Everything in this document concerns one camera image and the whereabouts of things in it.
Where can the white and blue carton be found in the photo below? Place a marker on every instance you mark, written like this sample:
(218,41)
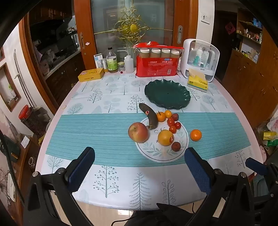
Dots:
(98,60)

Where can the wooden picture frame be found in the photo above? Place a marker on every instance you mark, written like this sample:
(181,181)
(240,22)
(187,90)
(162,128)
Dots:
(12,102)

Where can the plastic bags pile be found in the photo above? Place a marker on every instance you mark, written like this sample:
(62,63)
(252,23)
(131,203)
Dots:
(269,137)

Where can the red cherry tomato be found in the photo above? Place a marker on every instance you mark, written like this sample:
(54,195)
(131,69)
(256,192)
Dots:
(172,129)
(170,122)
(177,125)

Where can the dark red plum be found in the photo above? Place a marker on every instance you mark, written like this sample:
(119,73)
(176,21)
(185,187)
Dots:
(175,117)
(176,146)

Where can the small round orange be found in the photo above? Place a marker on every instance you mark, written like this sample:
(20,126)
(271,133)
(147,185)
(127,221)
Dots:
(168,113)

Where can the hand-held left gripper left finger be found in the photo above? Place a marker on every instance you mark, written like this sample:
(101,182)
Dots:
(80,171)

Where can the gold door ornament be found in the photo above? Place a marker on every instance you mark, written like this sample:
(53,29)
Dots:
(133,27)

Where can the yellow tin box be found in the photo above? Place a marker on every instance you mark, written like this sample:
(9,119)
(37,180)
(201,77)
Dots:
(90,75)

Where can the large orange with sticker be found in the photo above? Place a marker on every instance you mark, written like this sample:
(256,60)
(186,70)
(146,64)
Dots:
(165,137)

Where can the wooden shelf cabinet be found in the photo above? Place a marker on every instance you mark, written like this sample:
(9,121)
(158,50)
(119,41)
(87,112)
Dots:
(245,71)

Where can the red lidded jar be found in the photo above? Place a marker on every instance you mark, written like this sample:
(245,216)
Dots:
(28,117)

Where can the red apple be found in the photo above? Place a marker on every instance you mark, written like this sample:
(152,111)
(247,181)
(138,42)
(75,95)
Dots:
(138,132)

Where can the small glass jar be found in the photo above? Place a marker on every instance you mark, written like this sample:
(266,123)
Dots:
(121,67)

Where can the small orange with stem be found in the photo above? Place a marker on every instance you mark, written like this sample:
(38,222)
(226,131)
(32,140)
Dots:
(161,117)

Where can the small metal can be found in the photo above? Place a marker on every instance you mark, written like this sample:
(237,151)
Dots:
(104,65)

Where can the glass bottle with green label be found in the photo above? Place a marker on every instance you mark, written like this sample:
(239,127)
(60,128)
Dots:
(112,63)

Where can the kitchen counter with cabinets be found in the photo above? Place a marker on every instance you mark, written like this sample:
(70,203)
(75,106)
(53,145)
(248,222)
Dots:
(63,71)

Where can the white squeeze bottle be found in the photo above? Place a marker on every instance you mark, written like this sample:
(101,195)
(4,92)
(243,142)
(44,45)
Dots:
(129,65)

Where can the red pack of paper cups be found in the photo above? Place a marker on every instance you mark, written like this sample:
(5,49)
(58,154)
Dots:
(156,67)

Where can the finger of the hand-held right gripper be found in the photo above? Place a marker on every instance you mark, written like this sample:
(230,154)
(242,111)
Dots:
(256,166)

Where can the yellow tissue pack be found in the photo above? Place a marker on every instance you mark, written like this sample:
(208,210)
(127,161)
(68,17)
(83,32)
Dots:
(198,83)

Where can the wooden glass sliding door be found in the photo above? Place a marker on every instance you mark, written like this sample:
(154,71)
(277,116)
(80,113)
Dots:
(186,13)

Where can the white light switch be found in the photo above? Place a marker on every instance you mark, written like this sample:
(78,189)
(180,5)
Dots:
(205,17)

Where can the red paper wall decoration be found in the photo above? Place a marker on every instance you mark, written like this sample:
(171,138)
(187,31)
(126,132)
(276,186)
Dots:
(230,27)

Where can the white cosmetic storage box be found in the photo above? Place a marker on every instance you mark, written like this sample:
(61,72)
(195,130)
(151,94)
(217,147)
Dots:
(186,56)

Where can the dark overripe banana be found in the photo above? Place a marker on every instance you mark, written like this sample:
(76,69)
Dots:
(150,116)

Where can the mandarin orange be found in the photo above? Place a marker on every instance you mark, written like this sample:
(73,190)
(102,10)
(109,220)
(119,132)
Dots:
(196,135)

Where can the white leaf print plate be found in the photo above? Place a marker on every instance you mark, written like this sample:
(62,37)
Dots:
(160,153)

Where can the dark green scalloped plate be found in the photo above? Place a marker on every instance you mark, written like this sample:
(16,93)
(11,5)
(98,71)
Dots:
(167,95)

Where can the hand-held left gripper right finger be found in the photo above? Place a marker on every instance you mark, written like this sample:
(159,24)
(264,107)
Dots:
(198,173)

